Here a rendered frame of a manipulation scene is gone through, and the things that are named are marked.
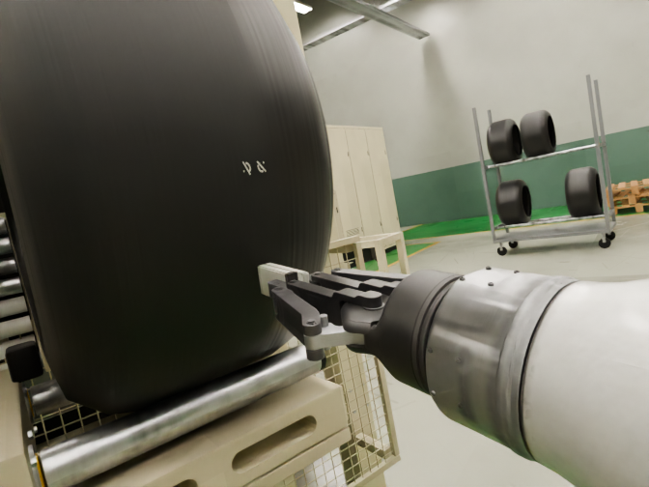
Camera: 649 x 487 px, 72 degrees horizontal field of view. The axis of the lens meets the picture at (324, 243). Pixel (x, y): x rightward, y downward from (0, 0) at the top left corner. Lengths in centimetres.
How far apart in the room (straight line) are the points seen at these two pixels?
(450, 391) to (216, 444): 37
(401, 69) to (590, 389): 1285
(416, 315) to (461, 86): 1205
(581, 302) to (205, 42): 36
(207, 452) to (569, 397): 43
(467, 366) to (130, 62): 33
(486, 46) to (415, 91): 199
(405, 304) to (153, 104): 26
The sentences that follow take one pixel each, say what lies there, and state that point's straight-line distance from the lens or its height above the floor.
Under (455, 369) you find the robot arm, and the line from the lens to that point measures 23.
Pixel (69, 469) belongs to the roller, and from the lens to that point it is 54.
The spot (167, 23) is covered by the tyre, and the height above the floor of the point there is 129.
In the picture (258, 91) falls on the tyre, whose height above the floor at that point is 122.
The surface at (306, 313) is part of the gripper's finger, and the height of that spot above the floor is 104.
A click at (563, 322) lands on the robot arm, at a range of 21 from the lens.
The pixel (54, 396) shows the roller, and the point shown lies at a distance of 81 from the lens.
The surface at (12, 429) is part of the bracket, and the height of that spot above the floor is 95.
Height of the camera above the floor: 111
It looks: 5 degrees down
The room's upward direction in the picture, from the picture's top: 11 degrees counter-clockwise
